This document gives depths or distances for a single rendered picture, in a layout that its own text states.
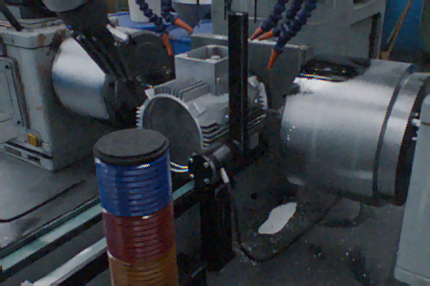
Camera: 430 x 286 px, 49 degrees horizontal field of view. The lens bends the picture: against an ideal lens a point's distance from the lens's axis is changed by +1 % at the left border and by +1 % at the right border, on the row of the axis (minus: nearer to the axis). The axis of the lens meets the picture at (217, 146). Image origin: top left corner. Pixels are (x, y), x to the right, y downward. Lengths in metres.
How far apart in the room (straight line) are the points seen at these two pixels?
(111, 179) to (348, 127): 0.47
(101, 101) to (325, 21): 0.52
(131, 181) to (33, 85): 0.90
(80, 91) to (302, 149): 0.55
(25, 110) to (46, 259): 0.57
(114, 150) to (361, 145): 0.47
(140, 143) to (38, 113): 0.90
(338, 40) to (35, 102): 0.74
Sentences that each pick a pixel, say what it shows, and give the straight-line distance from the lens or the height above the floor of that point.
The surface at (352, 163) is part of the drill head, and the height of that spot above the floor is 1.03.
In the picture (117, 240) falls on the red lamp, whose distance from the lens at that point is 0.40.
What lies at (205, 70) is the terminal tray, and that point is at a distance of 0.91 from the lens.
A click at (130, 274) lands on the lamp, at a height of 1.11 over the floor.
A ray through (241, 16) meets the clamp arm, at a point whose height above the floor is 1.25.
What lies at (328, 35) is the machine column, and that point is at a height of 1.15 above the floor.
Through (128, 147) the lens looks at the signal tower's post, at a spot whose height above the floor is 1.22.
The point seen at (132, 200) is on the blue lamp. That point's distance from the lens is 0.38.
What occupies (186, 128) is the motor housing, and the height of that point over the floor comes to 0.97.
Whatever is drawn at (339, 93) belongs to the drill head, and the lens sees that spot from 0.78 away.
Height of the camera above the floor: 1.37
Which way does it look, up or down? 25 degrees down
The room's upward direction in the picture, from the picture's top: 1 degrees counter-clockwise
